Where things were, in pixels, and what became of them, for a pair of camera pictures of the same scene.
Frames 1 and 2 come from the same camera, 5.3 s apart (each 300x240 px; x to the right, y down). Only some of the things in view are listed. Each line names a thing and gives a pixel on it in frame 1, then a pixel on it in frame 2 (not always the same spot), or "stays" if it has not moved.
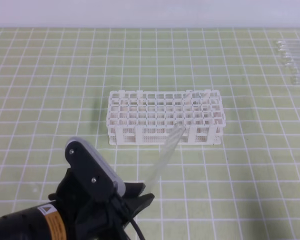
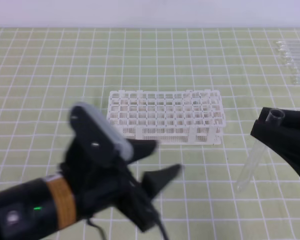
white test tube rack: [135, 117] stays
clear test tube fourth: [297, 64] stays
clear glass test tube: [164, 157] -> [274, 117]
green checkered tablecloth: [48, 85] stays
